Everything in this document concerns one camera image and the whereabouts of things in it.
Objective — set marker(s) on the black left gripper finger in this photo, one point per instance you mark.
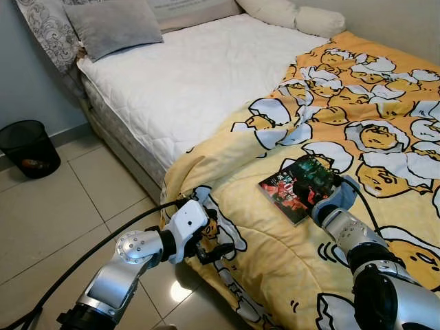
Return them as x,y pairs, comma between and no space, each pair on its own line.
212,216
214,254

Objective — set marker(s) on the dark cover book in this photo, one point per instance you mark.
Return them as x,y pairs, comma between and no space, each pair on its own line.
292,189

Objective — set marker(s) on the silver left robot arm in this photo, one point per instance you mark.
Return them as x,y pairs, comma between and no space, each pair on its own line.
110,289

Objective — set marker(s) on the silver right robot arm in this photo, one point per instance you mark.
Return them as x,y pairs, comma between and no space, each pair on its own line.
385,289

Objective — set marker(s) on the yellow cartoon print blanket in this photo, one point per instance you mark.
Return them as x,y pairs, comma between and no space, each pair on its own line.
275,254

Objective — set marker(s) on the beige bed base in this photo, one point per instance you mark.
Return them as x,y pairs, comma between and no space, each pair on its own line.
120,137

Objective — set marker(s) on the white quilted mattress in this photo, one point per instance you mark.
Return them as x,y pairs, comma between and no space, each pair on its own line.
192,75

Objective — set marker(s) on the red rubbish wrapper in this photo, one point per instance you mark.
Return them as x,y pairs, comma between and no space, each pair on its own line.
34,165

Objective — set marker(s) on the black mesh waste bin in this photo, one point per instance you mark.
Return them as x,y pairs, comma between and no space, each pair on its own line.
31,144

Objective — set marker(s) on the flat beige pillow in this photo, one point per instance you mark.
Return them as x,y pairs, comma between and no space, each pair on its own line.
199,14

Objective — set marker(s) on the plain grey pillow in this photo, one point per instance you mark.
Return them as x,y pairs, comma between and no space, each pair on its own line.
113,27

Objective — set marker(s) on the cream bolster pillow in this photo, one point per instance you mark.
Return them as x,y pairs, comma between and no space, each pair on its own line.
302,17

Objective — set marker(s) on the grey floral patterned pillow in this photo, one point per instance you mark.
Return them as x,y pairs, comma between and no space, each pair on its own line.
48,31

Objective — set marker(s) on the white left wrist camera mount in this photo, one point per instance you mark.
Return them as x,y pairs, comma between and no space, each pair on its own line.
185,223

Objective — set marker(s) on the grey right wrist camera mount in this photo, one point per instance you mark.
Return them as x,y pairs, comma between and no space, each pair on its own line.
340,199

